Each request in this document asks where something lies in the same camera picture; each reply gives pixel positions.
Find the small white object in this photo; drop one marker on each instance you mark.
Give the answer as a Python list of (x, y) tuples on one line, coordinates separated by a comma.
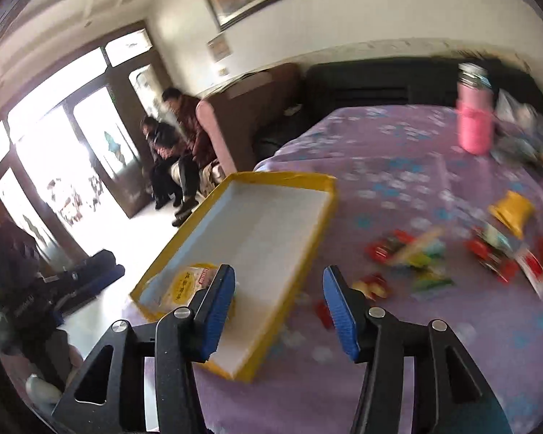
[(294, 109)]

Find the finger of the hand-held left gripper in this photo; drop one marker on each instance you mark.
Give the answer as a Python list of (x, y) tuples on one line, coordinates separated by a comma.
[(95, 275)]

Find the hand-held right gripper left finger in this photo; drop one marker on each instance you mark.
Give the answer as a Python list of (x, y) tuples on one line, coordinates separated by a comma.
[(221, 307)]

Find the brown sofa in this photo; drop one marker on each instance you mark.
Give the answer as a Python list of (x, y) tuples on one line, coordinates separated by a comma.
[(253, 113)]

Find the purple floral blanket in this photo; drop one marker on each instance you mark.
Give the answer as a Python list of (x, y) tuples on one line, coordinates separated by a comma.
[(389, 167)]

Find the black leather sofa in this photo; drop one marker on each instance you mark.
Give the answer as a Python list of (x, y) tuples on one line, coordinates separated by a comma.
[(366, 86)]

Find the yellow cardboard box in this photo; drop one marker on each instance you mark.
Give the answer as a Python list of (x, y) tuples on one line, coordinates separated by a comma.
[(262, 221)]

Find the pink bottle with steel cap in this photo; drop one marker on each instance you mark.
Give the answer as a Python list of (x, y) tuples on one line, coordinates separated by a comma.
[(475, 122)]

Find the wall switch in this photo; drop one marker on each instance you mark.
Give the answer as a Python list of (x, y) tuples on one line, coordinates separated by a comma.
[(224, 72)]

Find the small red snack packet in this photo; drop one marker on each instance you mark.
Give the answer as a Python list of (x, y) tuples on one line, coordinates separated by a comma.
[(323, 314)]

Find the pink cloth on armrest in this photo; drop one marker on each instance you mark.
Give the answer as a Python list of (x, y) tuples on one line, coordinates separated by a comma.
[(212, 131)]

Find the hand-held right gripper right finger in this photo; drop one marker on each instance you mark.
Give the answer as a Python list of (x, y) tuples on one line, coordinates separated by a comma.
[(339, 312)]

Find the yellow round snack packet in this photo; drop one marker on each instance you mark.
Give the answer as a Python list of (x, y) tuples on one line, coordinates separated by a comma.
[(185, 287)]

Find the dark wooden glass door leaf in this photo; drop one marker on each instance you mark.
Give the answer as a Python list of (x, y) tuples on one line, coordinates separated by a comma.
[(49, 239), (126, 190)]

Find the small wall frame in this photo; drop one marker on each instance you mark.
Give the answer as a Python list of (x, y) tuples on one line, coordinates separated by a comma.
[(219, 47)]

